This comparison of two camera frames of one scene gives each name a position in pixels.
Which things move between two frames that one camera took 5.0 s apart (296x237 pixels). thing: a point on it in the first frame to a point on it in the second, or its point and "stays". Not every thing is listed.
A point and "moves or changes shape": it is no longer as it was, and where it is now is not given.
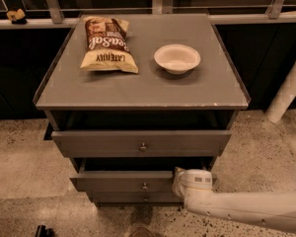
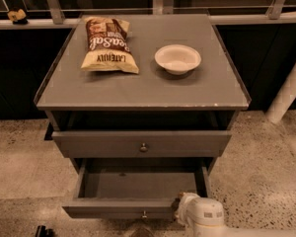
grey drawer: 131,175 moves or changes shape
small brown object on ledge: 17,17 stays
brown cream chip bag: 107,45 stays
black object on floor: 42,231 stays
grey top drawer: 138,143 stays
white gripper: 197,179 to 188,203
